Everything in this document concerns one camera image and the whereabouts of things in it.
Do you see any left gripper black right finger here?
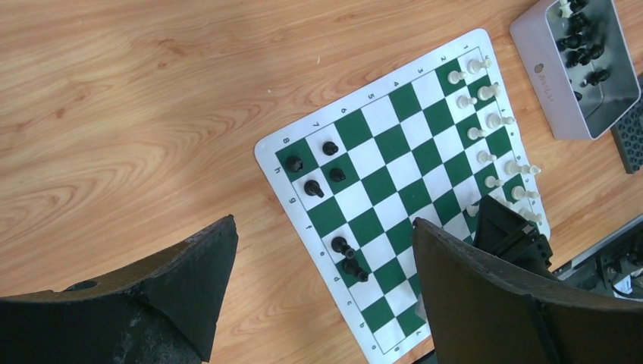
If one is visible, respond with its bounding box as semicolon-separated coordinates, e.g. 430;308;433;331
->
412;218;642;363

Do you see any grey lego baseplate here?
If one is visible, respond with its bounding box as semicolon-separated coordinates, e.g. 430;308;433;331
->
610;99;642;174

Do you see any metal tin box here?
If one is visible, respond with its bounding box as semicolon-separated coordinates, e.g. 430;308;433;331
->
510;1;641;140

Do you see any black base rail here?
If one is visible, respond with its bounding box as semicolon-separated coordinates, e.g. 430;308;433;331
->
553;215;642;302

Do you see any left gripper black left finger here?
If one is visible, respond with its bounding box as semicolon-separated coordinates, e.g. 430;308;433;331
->
1;215;239;363

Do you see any black rook board corner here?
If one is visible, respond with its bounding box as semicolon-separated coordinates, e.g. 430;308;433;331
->
285;155;304;173

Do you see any white piece board corner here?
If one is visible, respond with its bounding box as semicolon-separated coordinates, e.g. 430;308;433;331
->
467;58;492;74

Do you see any green white chess mat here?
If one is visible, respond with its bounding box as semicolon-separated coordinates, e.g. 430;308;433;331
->
254;29;550;363

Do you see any black pawn on board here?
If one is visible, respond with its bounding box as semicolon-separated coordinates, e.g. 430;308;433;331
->
331;237;356;259

